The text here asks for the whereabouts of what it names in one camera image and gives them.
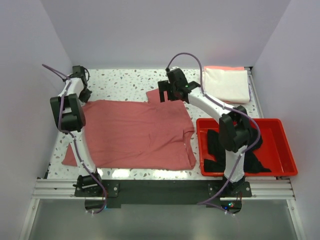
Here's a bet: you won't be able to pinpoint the pink polo shirt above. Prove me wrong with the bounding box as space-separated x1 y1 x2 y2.
61 89 196 171

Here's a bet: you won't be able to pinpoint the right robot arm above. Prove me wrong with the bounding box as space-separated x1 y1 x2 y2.
157 67 261 197

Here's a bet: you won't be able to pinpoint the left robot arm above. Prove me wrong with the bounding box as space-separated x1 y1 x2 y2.
49 65 104 197

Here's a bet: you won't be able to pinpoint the folded light pink shirt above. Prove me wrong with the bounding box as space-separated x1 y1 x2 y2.
204 65 245 73

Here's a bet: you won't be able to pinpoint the folded white t shirt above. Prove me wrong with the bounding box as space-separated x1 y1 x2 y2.
203 70 251 104

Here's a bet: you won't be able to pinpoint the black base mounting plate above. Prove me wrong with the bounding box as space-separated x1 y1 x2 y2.
74 178 252 210

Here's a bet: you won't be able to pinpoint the black clothes in bin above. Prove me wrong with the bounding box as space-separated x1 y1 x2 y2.
203 129 271 174

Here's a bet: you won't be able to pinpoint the red plastic bin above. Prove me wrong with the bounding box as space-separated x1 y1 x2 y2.
196 118 298 177

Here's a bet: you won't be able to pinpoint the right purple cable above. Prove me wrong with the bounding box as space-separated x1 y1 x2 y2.
165 51 262 207

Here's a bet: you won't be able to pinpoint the purple cable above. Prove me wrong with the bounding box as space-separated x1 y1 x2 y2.
165 51 262 207
41 63 110 215

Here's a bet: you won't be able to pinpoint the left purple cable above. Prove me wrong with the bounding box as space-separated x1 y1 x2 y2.
41 63 110 215

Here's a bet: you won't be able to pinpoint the aluminium front rail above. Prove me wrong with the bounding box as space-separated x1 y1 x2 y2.
31 177 295 200

